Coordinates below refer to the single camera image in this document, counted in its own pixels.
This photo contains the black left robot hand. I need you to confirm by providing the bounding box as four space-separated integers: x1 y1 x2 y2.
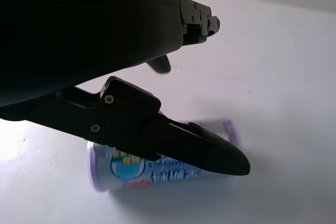
0 0 251 177

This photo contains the purple and silver can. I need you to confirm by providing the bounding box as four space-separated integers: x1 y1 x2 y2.
86 118 238 194

